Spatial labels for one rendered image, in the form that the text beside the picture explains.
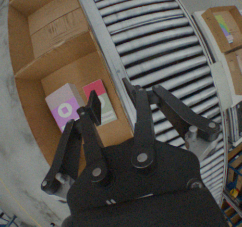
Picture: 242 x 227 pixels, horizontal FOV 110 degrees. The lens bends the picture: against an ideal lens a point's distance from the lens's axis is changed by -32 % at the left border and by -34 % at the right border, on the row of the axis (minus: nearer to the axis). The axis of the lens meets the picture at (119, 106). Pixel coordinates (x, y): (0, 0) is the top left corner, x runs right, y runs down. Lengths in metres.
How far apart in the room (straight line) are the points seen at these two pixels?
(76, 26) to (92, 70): 0.22
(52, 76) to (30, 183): 2.24
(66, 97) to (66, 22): 0.34
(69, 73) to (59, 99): 0.12
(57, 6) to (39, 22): 0.11
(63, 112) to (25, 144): 1.67
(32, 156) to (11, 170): 0.85
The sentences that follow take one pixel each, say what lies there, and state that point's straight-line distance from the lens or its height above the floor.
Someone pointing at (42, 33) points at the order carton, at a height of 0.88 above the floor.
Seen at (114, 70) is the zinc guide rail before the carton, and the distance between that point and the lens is 0.48.
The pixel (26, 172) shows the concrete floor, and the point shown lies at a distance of 2.45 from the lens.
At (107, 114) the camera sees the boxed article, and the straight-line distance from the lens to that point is 0.47.
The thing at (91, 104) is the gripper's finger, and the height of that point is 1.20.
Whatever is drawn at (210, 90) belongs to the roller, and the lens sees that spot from 0.81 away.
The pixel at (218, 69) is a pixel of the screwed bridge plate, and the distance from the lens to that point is 0.86.
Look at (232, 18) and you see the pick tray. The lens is 1.23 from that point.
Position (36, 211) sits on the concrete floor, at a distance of 3.35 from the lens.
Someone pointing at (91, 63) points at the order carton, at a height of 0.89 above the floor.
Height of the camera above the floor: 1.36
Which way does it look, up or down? 83 degrees down
